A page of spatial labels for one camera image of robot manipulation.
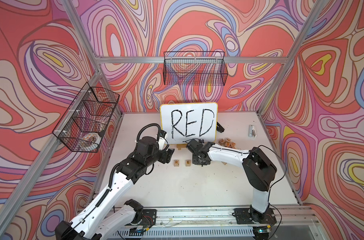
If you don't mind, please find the tape roll in basket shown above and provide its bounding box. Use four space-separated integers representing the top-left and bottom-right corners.
80 133 101 150

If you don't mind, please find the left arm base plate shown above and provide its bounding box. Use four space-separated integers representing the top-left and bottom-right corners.
131 209 157 227

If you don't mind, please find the black wire basket back wall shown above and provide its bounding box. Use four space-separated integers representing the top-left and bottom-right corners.
163 50 229 87

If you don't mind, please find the aluminium rail at front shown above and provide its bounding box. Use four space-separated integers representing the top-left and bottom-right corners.
75 205 316 229

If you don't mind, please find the grey whiteboard eraser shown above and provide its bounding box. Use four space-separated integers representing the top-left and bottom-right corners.
248 125 257 138

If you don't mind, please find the black binder clip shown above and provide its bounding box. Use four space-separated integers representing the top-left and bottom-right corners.
217 122 225 133

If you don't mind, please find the black wire basket wall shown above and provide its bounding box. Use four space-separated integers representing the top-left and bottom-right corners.
163 50 229 87
52 83 120 153

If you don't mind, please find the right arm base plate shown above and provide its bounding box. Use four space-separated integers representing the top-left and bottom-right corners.
232 208 277 226

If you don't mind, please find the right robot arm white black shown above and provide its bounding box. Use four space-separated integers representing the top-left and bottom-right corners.
186 139 285 215

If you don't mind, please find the wooden whiteboard stand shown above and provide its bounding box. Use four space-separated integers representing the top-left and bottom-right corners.
176 144 187 150

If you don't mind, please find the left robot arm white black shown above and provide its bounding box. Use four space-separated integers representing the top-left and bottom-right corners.
55 123 174 240

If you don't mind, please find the black wire basket left wall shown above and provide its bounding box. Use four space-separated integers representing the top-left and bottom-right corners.
52 83 120 153

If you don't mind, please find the whiteboard with yellow rim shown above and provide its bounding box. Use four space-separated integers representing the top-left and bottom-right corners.
160 102 218 145

